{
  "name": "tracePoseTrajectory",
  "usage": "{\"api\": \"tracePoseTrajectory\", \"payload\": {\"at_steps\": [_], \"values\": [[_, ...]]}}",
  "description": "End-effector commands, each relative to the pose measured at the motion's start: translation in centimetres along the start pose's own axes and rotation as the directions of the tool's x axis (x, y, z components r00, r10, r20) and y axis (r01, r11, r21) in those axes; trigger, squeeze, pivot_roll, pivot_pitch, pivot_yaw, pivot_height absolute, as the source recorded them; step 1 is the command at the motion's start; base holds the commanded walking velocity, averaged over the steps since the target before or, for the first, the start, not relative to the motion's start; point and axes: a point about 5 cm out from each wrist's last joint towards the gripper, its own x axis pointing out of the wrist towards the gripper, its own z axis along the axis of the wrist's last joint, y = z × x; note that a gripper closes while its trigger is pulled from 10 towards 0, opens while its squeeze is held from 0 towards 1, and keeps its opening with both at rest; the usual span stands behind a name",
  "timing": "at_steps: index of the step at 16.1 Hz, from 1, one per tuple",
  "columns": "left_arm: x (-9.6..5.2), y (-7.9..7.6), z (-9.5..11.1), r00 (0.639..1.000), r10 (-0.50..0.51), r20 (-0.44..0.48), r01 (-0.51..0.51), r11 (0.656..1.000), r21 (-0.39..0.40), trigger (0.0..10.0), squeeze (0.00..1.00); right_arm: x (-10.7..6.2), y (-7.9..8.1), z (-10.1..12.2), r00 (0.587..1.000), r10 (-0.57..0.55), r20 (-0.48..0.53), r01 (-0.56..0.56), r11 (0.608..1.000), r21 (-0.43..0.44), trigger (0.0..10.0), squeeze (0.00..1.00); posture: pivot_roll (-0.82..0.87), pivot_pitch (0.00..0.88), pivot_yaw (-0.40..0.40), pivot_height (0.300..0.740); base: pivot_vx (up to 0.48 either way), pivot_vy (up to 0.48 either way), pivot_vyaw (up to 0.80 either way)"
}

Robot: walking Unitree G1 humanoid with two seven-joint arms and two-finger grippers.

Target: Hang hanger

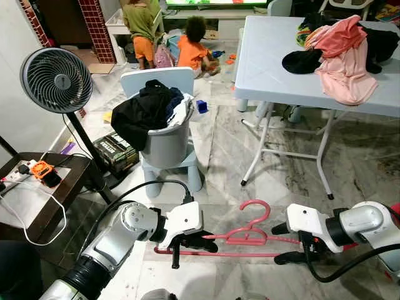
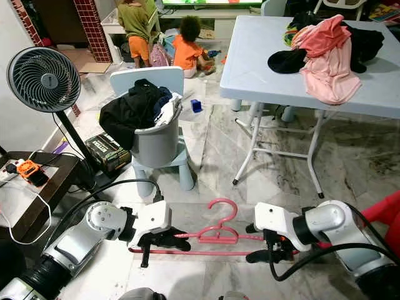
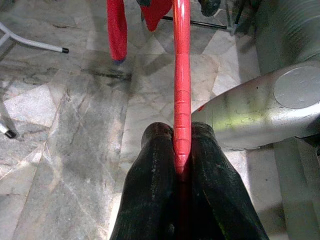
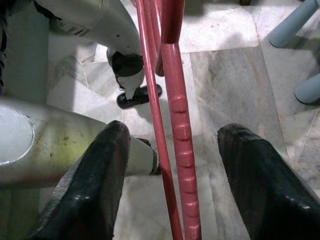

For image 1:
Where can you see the pink plastic hanger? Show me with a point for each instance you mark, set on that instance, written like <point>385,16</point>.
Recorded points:
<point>247,236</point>

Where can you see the large black garment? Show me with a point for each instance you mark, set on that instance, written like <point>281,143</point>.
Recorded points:
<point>140,115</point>

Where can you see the coral red knit garment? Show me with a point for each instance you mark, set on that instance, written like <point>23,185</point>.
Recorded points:
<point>340,37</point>

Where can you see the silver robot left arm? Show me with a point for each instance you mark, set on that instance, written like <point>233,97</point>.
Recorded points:
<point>109,247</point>

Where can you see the grey laundry basket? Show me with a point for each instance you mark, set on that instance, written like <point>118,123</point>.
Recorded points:
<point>165,147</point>

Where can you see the green black cardboard box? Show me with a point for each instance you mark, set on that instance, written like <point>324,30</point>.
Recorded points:
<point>115,152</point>

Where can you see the white garment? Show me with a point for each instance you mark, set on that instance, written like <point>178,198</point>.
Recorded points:
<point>183,111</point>

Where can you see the blue toy block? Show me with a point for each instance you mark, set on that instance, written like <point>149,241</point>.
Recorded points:
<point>201,106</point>

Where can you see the navy blue garment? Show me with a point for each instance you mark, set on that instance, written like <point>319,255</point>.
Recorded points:
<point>175,100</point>

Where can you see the orange black device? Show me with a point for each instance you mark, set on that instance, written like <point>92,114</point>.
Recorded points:
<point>42,169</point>

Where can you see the light blue folding table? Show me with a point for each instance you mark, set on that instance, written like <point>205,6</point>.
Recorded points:
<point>275,62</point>

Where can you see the small black garment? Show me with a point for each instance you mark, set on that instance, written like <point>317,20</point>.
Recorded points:
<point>302,62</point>

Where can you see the small orange toy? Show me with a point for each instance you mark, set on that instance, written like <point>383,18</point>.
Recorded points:
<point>230,59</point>

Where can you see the pink backpack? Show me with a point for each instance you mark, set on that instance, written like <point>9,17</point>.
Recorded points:
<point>164,57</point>

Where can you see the child in orange shirt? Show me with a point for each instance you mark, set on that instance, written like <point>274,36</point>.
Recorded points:
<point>190,53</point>

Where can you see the green yellow patterned garment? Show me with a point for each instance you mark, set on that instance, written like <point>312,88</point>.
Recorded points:
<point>302,36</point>

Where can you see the child in green shirt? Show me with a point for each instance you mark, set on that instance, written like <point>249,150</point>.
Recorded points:
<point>140,25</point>

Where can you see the white plastic bin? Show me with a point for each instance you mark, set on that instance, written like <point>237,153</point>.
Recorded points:
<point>115,22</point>

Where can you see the red mosaic tile column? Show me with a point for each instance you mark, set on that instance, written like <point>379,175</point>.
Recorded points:
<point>34,22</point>
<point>97,28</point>

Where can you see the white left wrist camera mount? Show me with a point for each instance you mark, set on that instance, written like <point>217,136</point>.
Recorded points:
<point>184,219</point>

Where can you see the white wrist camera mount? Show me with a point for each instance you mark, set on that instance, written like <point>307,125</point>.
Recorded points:
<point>184,219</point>
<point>309,219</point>

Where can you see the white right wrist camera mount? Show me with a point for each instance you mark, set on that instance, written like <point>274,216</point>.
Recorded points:
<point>309,219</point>

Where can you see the grey pedestal fan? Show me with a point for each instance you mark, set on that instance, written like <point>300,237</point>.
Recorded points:
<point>56,80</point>

